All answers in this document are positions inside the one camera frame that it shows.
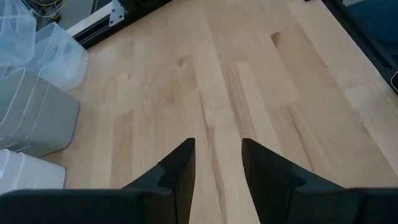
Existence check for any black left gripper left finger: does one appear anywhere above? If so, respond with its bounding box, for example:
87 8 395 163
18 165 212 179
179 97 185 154
123 138 197 224

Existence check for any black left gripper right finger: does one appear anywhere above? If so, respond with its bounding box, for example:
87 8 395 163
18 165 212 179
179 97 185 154
241 138 347 224

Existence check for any grey plastic basket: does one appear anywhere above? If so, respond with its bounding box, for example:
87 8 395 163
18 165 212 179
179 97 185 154
0 67 81 158

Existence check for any white plastic basket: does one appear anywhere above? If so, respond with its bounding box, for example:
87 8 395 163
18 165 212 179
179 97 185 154
0 148 67 195

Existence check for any clear plastic basket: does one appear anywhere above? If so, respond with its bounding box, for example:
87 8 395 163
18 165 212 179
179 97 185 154
0 0 37 68
23 21 90 93

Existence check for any silver corner bracket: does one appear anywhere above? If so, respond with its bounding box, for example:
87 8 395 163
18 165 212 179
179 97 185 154
108 0 127 27

